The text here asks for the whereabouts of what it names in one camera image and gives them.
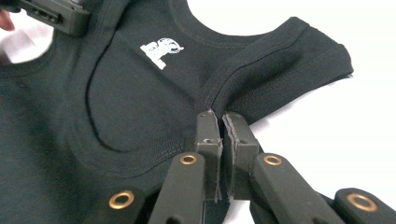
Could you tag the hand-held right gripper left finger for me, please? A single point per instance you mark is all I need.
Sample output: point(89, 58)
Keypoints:
point(207, 130)

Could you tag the white table cover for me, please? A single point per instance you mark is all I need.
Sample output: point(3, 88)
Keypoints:
point(311, 140)

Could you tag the black tank top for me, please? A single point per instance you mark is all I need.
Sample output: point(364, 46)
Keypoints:
point(140, 109)

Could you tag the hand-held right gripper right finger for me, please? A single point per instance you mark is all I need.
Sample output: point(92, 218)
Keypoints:
point(239, 137)

